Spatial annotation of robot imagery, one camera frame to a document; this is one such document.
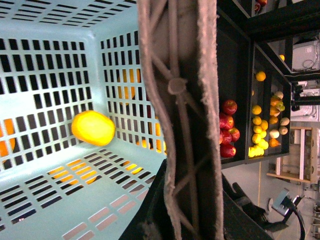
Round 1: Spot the light blue plastic basket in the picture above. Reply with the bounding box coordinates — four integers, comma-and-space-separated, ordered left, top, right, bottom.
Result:
0, 0, 167, 240

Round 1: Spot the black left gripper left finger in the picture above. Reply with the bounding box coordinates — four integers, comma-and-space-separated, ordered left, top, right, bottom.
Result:
119, 159, 175, 240

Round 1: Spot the yellow lemon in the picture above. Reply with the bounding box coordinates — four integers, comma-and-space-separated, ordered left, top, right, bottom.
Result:
71, 110, 116, 147

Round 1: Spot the black fruit display shelf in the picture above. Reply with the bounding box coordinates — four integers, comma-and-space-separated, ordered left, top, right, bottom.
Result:
217, 0, 320, 169

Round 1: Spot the red apple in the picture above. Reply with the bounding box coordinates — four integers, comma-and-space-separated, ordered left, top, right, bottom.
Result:
222, 99, 238, 115

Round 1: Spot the brown basket handle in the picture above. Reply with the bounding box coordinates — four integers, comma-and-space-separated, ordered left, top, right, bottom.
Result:
137, 0, 224, 240

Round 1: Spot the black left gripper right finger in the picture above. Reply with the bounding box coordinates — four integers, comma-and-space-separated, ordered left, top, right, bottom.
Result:
222, 175, 273, 240

